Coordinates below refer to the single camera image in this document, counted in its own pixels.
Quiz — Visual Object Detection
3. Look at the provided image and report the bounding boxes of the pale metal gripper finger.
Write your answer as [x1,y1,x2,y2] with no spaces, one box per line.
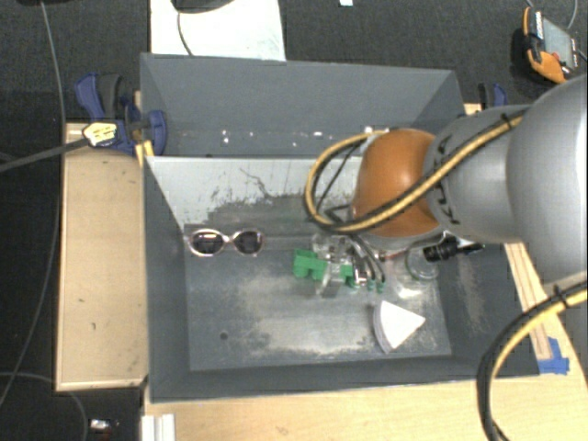
[311,234,346,266]
[319,264,352,300]

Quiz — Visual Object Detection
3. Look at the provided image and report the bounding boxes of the green toy block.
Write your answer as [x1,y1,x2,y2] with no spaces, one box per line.
[292,247,360,289]

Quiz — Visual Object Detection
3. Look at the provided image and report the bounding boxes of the clear glass cup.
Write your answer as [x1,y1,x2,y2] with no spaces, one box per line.
[398,243,442,299]

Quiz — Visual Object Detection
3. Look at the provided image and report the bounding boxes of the grey metal bin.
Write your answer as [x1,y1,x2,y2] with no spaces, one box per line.
[139,51,541,404]

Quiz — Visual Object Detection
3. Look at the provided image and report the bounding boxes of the white wedge-shaped block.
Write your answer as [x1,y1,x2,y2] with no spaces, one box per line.
[371,300,427,356]

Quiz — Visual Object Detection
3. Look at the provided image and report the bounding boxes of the white-framed sunglasses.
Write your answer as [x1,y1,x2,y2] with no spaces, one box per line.
[185,227,268,258]

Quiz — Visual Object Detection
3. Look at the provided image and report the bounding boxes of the pale wood board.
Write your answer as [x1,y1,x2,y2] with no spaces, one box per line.
[54,121,151,392]

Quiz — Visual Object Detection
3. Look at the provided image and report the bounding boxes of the black cylinder on white bracket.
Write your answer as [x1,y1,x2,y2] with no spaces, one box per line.
[422,235,486,264]

